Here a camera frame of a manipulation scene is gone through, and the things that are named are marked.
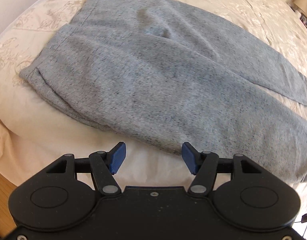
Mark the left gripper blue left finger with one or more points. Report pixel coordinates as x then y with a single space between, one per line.
103 166

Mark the cream embroidered bedspread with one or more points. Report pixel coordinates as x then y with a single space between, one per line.
33 133

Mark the grey knit pants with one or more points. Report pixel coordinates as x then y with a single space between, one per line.
164 72

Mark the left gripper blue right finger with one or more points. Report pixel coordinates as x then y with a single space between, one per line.
203 166

